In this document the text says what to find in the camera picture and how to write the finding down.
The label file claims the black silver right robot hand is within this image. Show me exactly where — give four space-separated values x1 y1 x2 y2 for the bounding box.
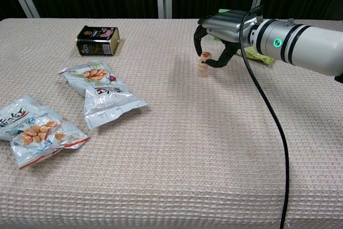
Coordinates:
194 10 255 69

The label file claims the green pickle snack packet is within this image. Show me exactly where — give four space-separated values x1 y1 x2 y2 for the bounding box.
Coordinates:
237 46 275 65

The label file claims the beige waffle tablecloth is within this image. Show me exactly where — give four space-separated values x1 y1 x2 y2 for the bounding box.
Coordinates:
0 18 343 229

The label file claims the black rectangular food can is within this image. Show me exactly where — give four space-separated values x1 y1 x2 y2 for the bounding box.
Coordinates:
76 25 121 57

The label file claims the white nut snack bag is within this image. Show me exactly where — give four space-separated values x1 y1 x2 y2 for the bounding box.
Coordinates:
58 61 148 130
0 94 90 170

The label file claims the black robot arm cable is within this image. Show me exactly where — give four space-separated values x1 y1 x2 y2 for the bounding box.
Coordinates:
240 5 290 229

